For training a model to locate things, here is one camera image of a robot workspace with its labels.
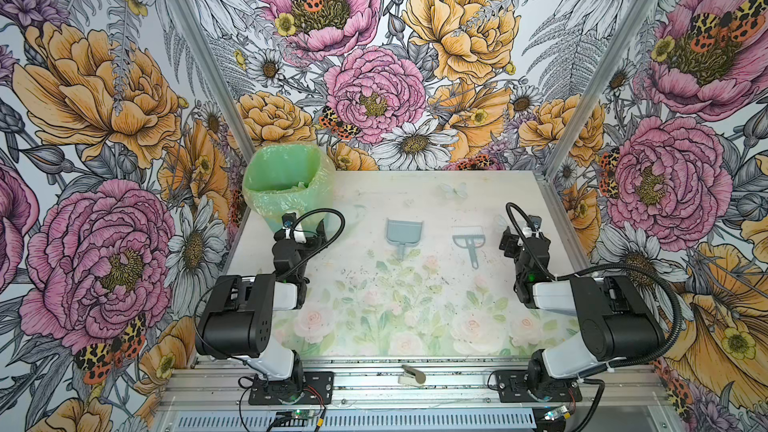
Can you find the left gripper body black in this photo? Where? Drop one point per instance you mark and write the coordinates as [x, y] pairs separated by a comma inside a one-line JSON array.
[[308, 248]]

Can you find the beige clip on rail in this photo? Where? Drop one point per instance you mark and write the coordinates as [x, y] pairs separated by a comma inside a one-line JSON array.
[[411, 376]]

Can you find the grey-blue hand brush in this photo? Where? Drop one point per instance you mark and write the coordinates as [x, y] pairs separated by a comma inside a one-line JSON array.
[[471, 239]]

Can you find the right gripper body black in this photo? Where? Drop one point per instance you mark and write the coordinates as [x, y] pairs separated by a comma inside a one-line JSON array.
[[510, 241]]

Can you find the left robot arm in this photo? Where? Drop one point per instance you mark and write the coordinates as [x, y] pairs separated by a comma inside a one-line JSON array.
[[237, 319]]

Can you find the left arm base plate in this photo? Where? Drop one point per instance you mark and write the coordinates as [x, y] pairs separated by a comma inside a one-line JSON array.
[[314, 388]]

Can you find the grey-blue dustpan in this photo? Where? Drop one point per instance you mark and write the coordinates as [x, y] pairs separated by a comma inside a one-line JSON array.
[[403, 234]]

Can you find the aluminium rail frame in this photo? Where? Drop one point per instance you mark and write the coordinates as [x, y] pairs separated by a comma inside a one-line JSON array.
[[367, 397]]

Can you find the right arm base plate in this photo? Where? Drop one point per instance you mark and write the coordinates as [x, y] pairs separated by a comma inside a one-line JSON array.
[[515, 386]]

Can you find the green bin with bag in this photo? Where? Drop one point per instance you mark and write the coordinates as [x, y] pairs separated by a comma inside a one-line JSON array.
[[288, 178]]

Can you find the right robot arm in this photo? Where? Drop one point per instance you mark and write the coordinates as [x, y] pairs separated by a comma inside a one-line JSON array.
[[615, 325]]

